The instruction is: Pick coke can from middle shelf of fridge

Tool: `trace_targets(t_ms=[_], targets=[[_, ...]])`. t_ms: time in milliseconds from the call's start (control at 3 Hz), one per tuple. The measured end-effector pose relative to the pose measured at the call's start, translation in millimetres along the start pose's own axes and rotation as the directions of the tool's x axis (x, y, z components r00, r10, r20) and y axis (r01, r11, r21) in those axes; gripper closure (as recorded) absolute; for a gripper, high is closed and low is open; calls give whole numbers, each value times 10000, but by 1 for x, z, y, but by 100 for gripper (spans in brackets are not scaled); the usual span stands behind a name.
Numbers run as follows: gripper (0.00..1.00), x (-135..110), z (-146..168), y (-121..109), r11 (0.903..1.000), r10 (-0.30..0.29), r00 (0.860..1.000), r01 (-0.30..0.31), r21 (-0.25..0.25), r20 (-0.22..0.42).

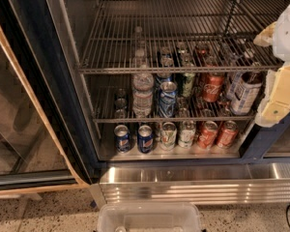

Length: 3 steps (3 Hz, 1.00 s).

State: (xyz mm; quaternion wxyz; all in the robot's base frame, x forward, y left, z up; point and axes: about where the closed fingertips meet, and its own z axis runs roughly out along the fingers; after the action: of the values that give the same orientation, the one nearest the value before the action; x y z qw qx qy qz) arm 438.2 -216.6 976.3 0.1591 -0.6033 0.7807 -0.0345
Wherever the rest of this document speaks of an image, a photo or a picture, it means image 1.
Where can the red coke can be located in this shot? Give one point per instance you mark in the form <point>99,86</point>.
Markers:
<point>227,134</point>
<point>208,134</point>

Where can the clear plastic bin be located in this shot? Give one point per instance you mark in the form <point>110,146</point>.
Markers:
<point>149,217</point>

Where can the white green can bottom right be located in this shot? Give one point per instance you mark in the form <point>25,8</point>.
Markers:
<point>186,134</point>

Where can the red coke can bottom left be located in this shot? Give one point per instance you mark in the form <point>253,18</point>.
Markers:
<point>208,134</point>

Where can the glass fridge door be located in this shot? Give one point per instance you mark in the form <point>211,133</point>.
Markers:
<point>32,159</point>

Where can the green soda can middle shelf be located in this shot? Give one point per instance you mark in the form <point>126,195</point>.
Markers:
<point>187,83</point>

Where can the blue pepsi can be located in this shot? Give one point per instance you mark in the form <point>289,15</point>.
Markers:
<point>122,138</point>
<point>145,139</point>

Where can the middle wire shelf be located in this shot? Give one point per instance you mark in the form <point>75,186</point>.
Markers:
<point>119,104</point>

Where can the blue pepsi can middle shelf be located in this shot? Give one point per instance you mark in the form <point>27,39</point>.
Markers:
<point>167,99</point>

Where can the steel fridge bottom grille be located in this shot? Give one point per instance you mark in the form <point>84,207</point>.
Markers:
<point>200,185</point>

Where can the wire shelf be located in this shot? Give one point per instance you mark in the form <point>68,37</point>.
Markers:
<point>225,26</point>
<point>119,104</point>

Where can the blue fridge center post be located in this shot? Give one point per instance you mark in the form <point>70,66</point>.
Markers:
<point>260,140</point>

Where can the white labelled coffee bottle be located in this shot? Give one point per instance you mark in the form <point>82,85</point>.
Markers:
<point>246,92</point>

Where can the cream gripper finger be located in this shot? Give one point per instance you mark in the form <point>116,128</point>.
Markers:
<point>265,37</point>

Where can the red coke can bottom right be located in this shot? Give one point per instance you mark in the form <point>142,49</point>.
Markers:
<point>227,134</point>

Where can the white green can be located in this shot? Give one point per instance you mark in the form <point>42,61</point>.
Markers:
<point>168,134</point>
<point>186,134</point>

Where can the upper wire shelf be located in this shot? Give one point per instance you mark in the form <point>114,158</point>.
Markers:
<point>225,26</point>

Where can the red coke can shelf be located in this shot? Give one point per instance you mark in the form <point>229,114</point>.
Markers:
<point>212,86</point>

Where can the clear water bottle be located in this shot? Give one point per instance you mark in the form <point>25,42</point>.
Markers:
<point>142,82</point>

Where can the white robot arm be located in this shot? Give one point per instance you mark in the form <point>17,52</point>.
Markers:
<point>281,37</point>

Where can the blue pepsi can bottom left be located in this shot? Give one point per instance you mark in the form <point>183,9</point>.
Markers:
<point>122,138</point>

